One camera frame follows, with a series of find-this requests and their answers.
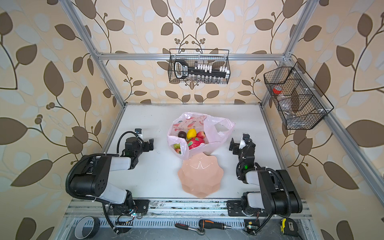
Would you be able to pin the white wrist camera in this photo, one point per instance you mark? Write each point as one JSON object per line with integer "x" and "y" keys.
{"x": 246, "y": 140}
{"x": 139, "y": 132}

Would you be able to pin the right wire basket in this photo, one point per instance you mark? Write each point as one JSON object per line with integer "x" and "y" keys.
{"x": 300, "y": 102}

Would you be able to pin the black socket set holder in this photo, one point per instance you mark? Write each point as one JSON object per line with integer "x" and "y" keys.
{"x": 199, "y": 71}

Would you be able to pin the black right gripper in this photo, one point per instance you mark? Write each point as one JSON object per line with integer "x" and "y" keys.
{"x": 233, "y": 144}

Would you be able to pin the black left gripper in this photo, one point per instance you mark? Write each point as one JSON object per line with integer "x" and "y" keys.
{"x": 146, "y": 148}

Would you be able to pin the aluminium frame post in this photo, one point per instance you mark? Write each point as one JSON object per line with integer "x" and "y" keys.
{"x": 69, "y": 9}

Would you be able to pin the wire basket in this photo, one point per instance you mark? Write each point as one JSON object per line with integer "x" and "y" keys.
{"x": 300, "y": 102}
{"x": 215, "y": 57}

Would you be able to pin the yellow lemon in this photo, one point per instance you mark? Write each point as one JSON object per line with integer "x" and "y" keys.
{"x": 192, "y": 133}

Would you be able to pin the orange black screwdriver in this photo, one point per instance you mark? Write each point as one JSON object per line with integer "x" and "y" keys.
{"x": 208, "y": 224}

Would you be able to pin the dark purple plum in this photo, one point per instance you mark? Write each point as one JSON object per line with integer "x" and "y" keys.
{"x": 182, "y": 134}

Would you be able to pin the red yellow peach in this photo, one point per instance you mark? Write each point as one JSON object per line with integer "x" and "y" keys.
{"x": 201, "y": 135}

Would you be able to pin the pink plastic bag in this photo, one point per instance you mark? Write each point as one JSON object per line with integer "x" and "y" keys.
{"x": 217, "y": 131}

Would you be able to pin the yellow black tape measure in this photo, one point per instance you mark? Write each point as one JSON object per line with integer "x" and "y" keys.
{"x": 289, "y": 227}

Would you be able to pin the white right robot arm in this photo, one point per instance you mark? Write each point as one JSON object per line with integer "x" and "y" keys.
{"x": 277, "y": 194}

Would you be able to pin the black tape roll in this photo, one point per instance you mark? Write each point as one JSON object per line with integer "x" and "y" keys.
{"x": 87, "y": 228}

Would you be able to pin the red green dragon fruit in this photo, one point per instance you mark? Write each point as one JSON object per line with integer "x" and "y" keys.
{"x": 195, "y": 142}

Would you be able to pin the peach wavy fruit plate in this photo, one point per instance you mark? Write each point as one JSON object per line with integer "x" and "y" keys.
{"x": 201, "y": 175}

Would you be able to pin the red handled ratchet wrench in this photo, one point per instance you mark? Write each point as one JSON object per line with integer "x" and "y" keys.
{"x": 199, "y": 231}

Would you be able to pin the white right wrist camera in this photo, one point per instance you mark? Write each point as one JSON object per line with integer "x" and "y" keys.
{"x": 246, "y": 140}

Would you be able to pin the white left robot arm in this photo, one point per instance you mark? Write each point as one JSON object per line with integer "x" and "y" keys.
{"x": 89, "y": 177}

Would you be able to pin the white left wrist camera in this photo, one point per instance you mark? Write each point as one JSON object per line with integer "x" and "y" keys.
{"x": 139, "y": 132}

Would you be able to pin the back wire basket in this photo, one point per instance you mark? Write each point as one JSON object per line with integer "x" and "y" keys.
{"x": 215, "y": 57}

